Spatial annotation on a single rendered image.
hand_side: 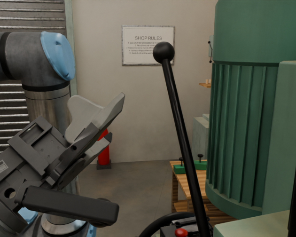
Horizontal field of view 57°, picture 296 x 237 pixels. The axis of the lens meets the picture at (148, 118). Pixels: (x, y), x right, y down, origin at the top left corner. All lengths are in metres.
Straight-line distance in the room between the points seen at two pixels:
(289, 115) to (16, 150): 0.31
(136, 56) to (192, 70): 0.72
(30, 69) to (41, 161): 0.37
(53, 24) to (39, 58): 2.70
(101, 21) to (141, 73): 0.75
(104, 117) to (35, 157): 0.10
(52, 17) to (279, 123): 3.18
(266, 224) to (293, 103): 0.13
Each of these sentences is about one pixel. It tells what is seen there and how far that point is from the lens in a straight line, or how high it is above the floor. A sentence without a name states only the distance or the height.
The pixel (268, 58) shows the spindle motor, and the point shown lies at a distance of 0.36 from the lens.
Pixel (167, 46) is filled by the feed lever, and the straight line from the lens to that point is 0.43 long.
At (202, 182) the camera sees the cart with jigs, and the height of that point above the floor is 0.53.
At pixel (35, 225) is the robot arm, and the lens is 1.02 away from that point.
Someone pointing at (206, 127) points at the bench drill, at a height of 0.70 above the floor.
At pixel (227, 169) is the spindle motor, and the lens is 0.41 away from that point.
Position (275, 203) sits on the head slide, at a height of 1.26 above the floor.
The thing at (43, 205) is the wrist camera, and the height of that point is 1.25.
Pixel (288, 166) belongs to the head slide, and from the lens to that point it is 0.33.
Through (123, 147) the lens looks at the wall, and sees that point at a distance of 3.58.
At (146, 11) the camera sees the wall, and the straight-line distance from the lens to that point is 3.42.
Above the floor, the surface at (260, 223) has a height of 1.30.
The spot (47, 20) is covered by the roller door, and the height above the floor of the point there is 1.75.
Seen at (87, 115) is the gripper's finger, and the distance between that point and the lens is 0.35.
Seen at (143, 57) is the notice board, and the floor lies 1.34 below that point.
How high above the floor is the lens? 1.43
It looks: 14 degrees down
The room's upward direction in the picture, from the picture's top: straight up
